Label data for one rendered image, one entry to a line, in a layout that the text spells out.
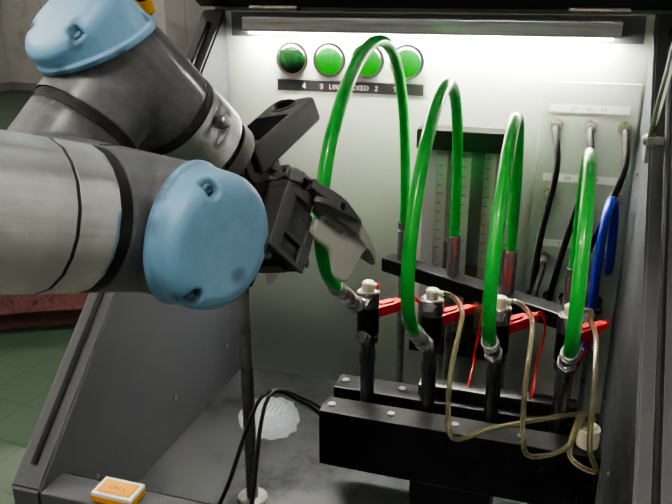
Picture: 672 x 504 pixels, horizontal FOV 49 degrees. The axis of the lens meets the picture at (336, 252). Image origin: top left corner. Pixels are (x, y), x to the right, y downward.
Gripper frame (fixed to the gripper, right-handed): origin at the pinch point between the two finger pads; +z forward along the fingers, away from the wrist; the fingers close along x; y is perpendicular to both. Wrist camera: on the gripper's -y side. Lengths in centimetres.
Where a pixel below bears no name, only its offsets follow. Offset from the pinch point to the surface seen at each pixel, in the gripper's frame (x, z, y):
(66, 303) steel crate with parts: -241, 140, -65
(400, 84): -3.8, 9.5, -30.6
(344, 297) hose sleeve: -2.5, 7.1, 1.5
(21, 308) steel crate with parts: -255, 130, -58
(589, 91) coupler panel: 16, 27, -40
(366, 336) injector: -6.0, 18.7, 1.0
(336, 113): 1.7, -8.1, -10.8
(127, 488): -24.8, 7.4, 24.6
